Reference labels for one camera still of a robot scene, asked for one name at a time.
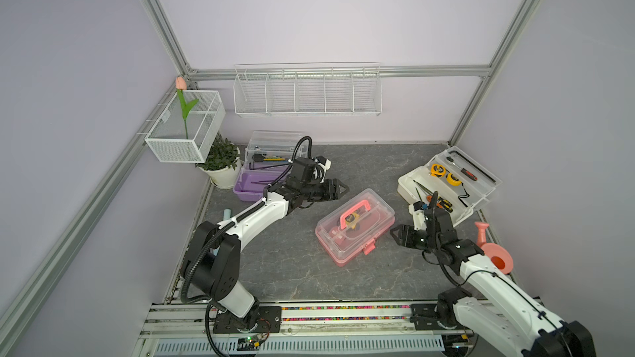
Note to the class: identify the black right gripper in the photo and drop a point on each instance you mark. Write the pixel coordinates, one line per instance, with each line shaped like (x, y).
(403, 234)

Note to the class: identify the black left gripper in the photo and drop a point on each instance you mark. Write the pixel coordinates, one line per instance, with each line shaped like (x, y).
(332, 195)

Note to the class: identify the pink toolbox clear lid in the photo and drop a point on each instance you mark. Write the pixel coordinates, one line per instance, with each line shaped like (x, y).
(344, 243)

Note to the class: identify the purple toolbox clear lid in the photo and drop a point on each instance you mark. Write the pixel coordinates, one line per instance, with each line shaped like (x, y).
(268, 155)

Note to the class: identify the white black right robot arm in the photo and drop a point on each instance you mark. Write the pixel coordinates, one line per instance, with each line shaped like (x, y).
(482, 298)

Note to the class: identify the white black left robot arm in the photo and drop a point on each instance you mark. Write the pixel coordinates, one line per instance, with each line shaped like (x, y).
(211, 264)

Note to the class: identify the yellow tape measure in pink box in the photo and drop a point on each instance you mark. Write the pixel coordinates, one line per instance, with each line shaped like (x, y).
(352, 219)

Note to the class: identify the white toolbox clear lid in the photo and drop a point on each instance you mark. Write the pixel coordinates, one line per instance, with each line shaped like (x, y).
(463, 185)

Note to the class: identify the pink watering can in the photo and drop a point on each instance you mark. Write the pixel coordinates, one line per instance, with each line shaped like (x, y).
(499, 256)

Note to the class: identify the potted green plant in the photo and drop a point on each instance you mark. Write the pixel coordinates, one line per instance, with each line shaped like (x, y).
(223, 163)

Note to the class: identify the small white mesh basket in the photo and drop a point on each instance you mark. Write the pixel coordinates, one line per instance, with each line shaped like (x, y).
(166, 137)

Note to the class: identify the pink artificial tulip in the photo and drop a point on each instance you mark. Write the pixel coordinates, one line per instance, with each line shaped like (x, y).
(185, 106)

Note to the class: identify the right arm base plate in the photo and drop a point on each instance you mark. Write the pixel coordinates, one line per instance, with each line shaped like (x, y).
(425, 317)

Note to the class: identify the long white wire basket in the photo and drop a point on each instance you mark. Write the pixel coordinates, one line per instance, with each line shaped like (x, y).
(308, 89)

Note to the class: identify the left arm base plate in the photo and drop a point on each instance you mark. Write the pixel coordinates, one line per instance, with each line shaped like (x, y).
(262, 319)

